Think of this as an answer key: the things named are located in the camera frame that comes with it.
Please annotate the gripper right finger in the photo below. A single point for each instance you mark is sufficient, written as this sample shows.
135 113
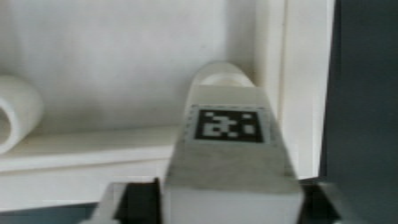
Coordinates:
325 208

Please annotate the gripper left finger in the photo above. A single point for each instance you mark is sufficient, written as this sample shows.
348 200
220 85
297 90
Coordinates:
130 205

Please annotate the white table leg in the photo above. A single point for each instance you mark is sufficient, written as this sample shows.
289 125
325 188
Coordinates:
231 184

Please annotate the white square tabletop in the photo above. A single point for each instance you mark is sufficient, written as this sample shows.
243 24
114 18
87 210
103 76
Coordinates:
106 54

